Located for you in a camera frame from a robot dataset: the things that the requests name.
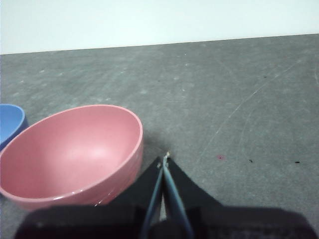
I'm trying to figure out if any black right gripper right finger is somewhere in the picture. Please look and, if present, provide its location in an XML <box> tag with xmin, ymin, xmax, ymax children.
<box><xmin>163</xmin><ymin>152</ymin><xmax>315</xmax><ymax>239</ymax></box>

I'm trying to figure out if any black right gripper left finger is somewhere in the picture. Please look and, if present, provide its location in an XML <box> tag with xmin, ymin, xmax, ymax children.
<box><xmin>13</xmin><ymin>156</ymin><xmax>164</xmax><ymax>239</ymax></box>

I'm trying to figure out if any red bowl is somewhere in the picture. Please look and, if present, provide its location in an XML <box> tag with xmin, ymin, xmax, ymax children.
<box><xmin>0</xmin><ymin>104</ymin><xmax>145</xmax><ymax>211</ymax></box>

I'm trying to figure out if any blue bowl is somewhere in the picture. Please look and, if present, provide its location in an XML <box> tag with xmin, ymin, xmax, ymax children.
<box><xmin>0</xmin><ymin>104</ymin><xmax>29</xmax><ymax>151</ymax></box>

